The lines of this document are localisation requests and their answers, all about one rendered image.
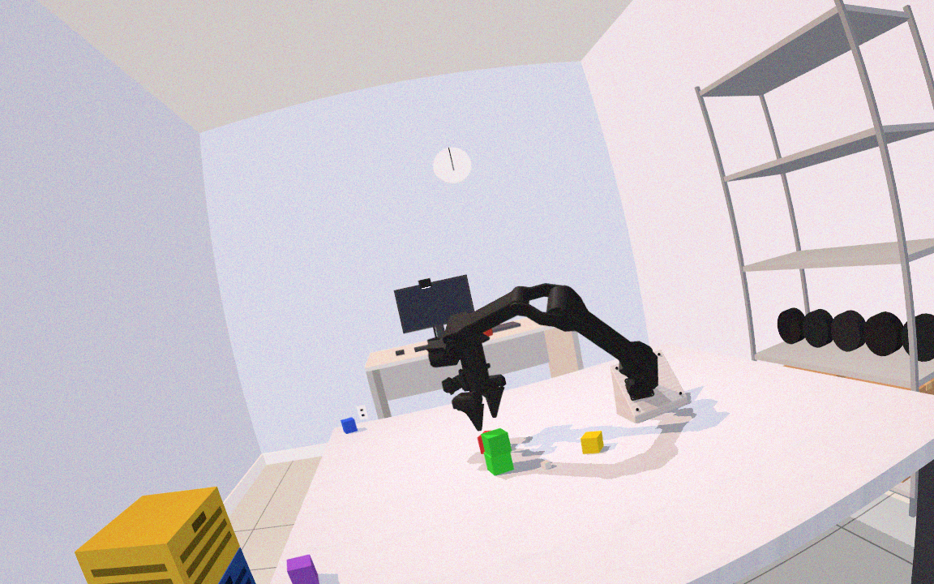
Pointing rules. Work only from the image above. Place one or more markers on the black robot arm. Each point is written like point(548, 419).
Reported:
point(565, 310)

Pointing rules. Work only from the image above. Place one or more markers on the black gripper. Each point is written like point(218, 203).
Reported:
point(480, 384)

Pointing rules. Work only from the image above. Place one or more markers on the yellow cube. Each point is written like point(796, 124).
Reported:
point(591, 442)

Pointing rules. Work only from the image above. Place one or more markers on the green block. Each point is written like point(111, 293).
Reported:
point(498, 465)
point(496, 442)

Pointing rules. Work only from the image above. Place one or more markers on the purple block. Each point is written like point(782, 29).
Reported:
point(301, 570)

